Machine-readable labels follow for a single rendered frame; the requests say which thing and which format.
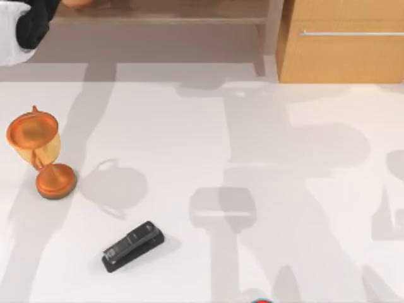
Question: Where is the black stapler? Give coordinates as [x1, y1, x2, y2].
[101, 220, 166, 274]

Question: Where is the open wooden shelf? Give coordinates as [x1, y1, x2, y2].
[28, 0, 284, 76]

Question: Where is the orange trophy cup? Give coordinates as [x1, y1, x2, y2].
[5, 105, 77, 200]

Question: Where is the wooden cupboard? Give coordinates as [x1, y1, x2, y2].
[275, 0, 404, 85]

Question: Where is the wooden drawer front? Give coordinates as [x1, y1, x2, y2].
[279, 19, 404, 83]

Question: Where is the orange object on shelf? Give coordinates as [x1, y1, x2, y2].
[61, 0, 97, 9]

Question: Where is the long metal handle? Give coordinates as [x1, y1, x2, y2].
[299, 30, 404, 37]

